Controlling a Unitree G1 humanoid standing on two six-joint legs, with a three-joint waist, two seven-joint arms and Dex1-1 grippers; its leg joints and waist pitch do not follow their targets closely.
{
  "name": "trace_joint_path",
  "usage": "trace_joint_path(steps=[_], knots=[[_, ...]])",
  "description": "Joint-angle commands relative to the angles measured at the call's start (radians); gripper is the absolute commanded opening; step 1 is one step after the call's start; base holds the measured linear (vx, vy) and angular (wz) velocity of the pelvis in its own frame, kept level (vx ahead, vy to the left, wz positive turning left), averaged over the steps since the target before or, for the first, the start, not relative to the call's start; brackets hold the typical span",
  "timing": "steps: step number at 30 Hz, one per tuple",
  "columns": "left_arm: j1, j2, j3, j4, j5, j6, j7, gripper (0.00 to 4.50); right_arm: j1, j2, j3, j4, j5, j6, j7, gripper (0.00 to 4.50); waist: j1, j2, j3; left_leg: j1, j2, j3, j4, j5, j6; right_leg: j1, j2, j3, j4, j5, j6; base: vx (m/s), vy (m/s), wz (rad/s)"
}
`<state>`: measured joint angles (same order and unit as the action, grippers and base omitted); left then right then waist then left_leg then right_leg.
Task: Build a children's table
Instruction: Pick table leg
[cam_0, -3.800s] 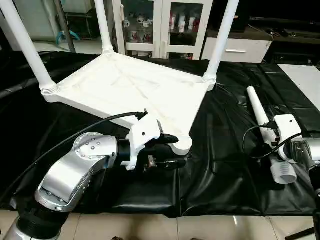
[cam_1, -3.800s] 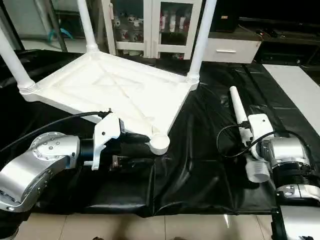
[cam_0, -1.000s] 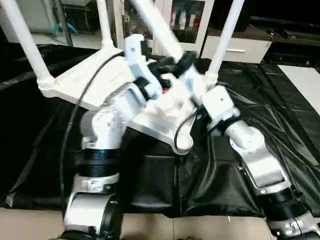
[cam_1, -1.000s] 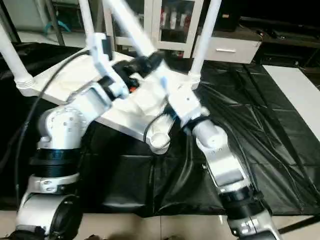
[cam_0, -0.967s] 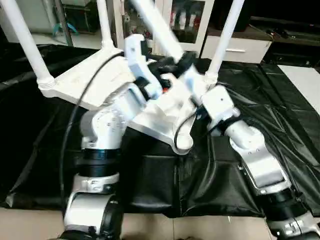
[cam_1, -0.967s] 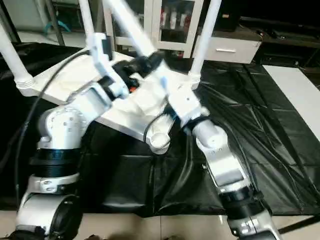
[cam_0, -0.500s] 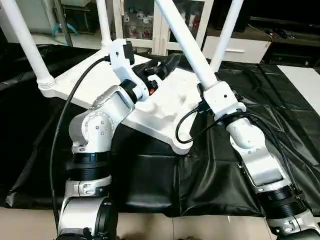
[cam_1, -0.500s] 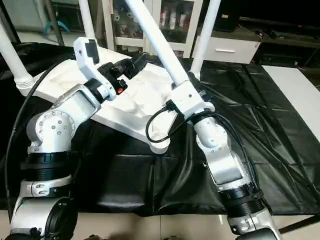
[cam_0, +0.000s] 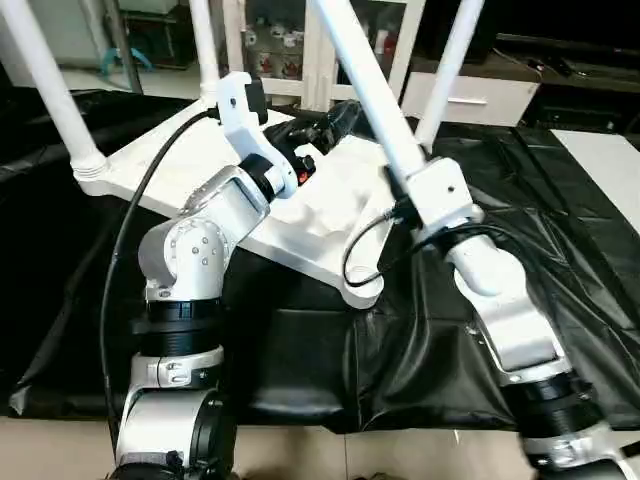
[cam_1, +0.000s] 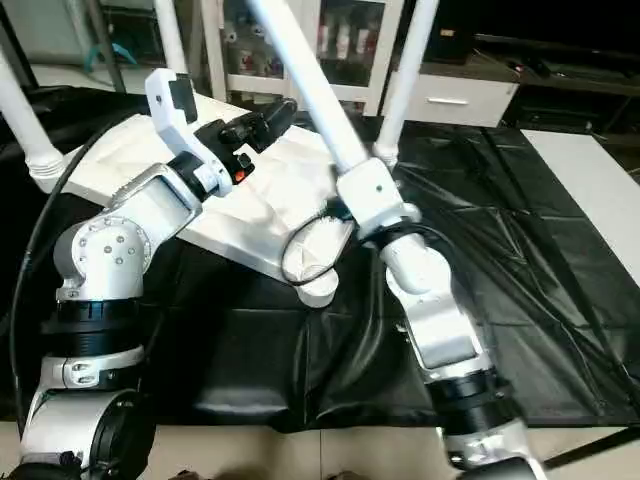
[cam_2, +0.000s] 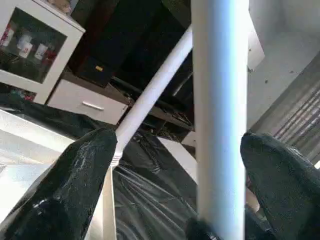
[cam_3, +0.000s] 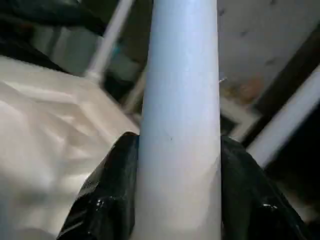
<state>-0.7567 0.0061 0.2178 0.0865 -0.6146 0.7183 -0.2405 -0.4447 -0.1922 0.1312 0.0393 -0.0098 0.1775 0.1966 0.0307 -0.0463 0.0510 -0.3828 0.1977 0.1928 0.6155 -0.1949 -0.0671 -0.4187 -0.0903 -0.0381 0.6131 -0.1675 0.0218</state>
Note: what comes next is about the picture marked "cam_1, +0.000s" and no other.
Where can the white plastic table leg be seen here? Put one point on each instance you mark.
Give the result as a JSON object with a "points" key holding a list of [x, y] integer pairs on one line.
{"points": [[406, 75], [306, 75], [20, 115], [172, 40]]}

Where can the white plastic table top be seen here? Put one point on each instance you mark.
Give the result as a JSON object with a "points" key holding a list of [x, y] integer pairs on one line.
{"points": [[265, 210]]}

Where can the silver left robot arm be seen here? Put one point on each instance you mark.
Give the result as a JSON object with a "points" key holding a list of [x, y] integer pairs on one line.
{"points": [[110, 250]]}

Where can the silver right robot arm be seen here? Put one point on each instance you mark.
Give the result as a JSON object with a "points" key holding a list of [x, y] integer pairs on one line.
{"points": [[440, 330]]}

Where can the white glass door cabinet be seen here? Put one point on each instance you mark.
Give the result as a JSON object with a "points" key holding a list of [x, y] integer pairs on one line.
{"points": [[350, 92]]}

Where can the grey pole stand blue brackets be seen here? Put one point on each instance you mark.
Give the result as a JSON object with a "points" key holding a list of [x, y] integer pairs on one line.
{"points": [[120, 52]]}

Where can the black storage unit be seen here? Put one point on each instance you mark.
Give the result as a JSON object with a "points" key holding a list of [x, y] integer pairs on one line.
{"points": [[135, 35]]}

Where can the white drawer cabinet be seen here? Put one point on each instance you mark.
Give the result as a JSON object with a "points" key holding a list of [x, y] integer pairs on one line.
{"points": [[495, 112]]}

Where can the black box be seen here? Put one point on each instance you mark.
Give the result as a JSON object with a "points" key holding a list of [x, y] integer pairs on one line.
{"points": [[452, 50]]}

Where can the black work mat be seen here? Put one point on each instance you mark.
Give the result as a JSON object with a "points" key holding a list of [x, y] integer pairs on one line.
{"points": [[525, 250]]}

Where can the white flat board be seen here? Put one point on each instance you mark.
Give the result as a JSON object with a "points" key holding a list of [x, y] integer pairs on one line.
{"points": [[585, 175]]}

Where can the black low desk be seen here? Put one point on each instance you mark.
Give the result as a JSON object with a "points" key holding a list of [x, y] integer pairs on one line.
{"points": [[575, 90]]}

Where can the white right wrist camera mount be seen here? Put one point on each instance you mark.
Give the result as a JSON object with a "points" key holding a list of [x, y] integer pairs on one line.
{"points": [[372, 195]]}

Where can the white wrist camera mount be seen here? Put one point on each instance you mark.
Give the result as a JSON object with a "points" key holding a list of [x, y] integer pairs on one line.
{"points": [[372, 195], [172, 125]]}

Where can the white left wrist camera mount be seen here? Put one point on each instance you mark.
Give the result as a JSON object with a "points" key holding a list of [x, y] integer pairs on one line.
{"points": [[172, 125]]}

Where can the black metal table frame leg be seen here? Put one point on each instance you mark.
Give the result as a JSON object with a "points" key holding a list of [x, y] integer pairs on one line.
{"points": [[590, 446]]}

